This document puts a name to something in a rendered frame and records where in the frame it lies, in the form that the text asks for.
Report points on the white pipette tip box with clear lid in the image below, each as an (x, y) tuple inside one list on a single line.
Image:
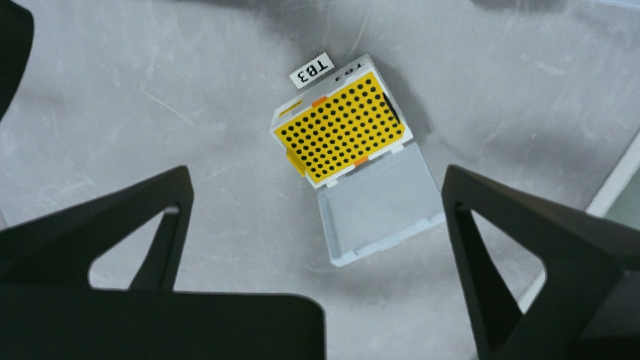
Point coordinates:
[(361, 211)]

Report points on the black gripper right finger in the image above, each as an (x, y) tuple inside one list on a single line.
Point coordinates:
[(591, 291)]

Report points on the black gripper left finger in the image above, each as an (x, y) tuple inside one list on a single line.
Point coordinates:
[(60, 248)]

